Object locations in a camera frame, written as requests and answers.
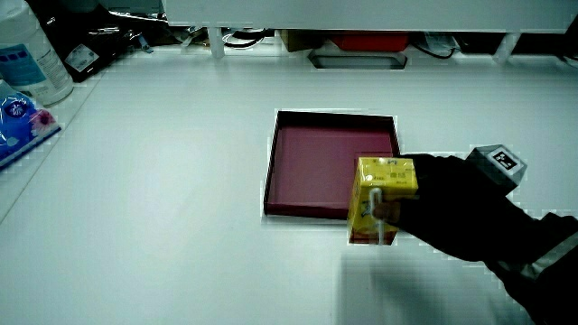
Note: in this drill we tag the person's right hand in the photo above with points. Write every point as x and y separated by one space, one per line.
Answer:
451 212

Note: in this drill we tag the yellow ice redtea carton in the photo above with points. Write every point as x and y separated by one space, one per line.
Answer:
388 178

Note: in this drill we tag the person's right forearm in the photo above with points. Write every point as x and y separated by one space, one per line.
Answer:
548 266

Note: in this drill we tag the dark red shallow tray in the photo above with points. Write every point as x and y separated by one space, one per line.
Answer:
316 167

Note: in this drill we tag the white shelf leg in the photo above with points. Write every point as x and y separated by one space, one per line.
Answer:
506 47
216 43

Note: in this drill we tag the red box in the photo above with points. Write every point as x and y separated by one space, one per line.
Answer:
370 41

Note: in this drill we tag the white shelf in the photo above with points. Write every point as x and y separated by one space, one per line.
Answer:
361 13

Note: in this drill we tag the brown cardboard box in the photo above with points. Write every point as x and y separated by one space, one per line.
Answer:
300 40

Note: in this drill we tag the black bag with white label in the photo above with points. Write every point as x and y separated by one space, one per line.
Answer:
90 40

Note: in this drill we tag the blue tissue pack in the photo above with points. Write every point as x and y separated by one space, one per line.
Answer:
18 124

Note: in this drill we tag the white wipes canister blue label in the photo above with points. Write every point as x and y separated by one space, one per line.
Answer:
31 58

